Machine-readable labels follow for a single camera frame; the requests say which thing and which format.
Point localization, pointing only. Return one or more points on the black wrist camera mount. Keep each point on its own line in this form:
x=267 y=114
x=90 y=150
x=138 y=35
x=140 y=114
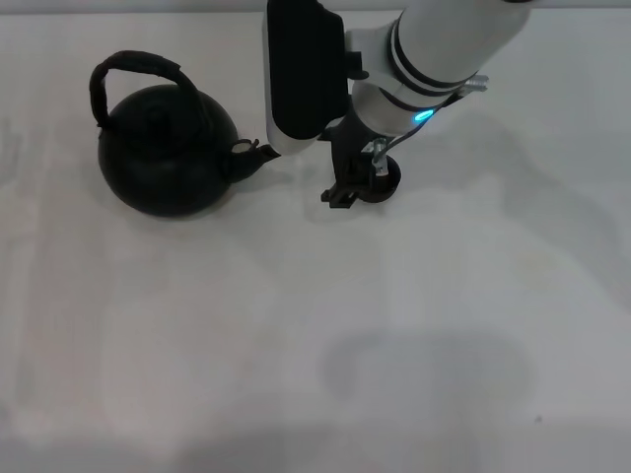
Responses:
x=345 y=157

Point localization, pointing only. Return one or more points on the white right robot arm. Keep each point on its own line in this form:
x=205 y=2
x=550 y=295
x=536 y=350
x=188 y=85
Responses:
x=443 y=39

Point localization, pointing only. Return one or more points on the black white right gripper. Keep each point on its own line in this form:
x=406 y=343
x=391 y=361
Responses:
x=305 y=74

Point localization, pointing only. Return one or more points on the dark small teacup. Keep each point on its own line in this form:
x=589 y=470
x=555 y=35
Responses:
x=389 y=186

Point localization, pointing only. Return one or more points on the black round teapot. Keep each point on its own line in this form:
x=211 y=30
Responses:
x=158 y=162

